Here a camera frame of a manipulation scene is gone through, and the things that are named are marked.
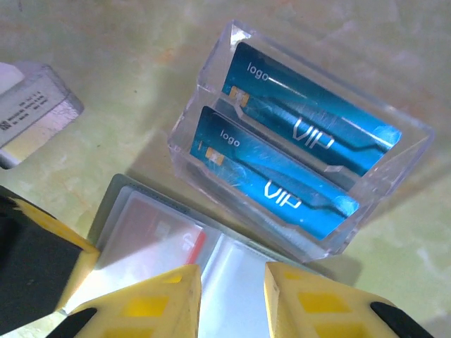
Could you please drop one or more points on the blue VIP card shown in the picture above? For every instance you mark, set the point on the blue VIP card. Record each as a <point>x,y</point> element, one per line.
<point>317,105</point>
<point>246,169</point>

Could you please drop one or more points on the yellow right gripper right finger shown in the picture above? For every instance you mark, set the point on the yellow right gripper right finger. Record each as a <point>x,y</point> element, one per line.
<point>317,310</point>

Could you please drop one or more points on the clear grey card holder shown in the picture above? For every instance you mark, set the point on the clear grey card holder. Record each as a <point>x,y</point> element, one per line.
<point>229,299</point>

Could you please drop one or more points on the red VIP card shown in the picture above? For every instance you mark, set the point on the red VIP card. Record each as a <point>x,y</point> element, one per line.
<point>155,218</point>

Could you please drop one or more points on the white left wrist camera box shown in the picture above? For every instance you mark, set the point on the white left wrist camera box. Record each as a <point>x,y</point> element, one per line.
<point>38,112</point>

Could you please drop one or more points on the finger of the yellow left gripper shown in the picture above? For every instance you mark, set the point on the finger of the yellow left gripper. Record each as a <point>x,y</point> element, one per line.
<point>35,267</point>

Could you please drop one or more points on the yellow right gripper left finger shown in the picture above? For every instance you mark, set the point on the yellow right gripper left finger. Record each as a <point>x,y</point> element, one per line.
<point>151,310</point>

